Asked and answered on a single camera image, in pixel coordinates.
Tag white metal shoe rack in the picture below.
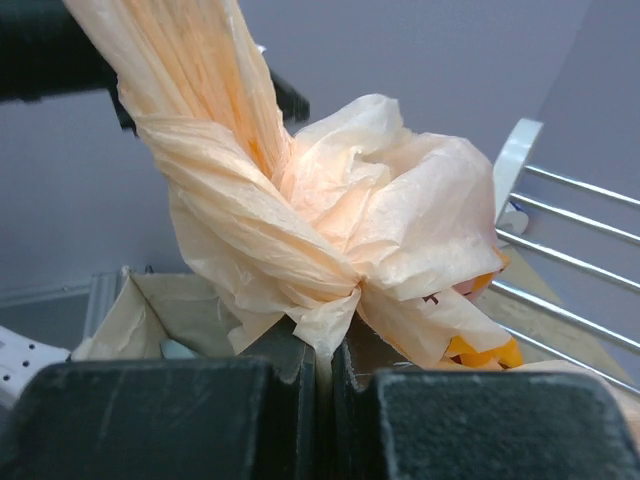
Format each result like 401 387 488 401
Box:
485 118 639 395

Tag translucent orange plastic bag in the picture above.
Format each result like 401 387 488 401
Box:
66 1 522 368

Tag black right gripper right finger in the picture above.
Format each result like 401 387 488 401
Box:
333 319 639 479

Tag cream canvas tote bag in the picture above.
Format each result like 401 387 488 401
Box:
71 268 236 361

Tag blue toilet paper roll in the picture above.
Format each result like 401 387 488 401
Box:
496 201 529 235

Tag blue brown chips bag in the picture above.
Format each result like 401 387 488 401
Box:
160 339 198 360

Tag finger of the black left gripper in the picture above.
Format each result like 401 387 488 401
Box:
112 69 310 135
1 0 116 102

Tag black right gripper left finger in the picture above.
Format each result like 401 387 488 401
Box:
1 319 315 479

